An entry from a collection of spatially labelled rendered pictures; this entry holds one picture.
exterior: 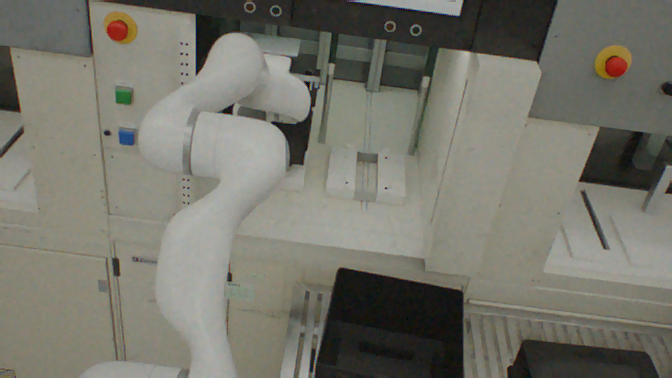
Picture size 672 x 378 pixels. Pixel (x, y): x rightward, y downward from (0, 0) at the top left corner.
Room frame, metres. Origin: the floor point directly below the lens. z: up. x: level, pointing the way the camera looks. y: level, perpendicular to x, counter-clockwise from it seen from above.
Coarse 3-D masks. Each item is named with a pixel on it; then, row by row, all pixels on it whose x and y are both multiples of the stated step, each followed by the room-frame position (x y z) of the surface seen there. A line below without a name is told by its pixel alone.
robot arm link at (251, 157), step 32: (224, 128) 0.84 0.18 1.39; (256, 128) 0.85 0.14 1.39; (192, 160) 0.81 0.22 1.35; (224, 160) 0.80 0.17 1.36; (256, 160) 0.80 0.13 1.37; (288, 160) 0.84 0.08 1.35; (224, 192) 0.76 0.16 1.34; (256, 192) 0.78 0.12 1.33; (192, 224) 0.71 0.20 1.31; (224, 224) 0.73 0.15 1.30; (160, 256) 0.69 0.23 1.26; (192, 256) 0.67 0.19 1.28; (224, 256) 0.70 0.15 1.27; (160, 288) 0.65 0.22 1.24; (192, 288) 0.64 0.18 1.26; (224, 288) 0.68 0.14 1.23; (192, 320) 0.61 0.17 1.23; (224, 320) 0.64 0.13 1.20; (192, 352) 0.58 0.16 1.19; (224, 352) 0.59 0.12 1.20
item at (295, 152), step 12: (252, 36) 1.56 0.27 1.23; (264, 36) 1.57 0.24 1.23; (276, 36) 1.58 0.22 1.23; (264, 48) 1.49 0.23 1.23; (276, 48) 1.51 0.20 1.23; (288, 48) 1.52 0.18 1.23; (312, 84) 1.54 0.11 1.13; (312, 96) 1.47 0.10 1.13; (228, 108) 1.42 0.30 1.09; (276, 120) 1.43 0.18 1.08; (288, 132) 1.43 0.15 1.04; (300, 132) 1.43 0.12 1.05; (300, 144) 1.43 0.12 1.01; (300, 156) 1.43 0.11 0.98
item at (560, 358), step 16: (528, 352) 0.99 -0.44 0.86; (544, 352) 1.00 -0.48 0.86; (560, 352) 1.00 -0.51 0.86; (576, 352) 1.01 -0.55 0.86; (592, 352) 1.02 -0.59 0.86; (608, 352) 1.03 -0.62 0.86; (624, 352) 1.03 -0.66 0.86; (640, 352) 1.04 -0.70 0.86; (512, 368) 1.01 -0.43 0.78; (528, 368) 0.95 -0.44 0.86; (544, 368) 0.95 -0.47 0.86; (560, 368) 0.96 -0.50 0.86; (576, 368) 0.97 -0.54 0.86; (592, 368) 0.97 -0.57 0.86; (608, 368) 0.98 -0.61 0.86; (624, 368) 0.98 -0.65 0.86; (640, 368) 0.99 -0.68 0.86
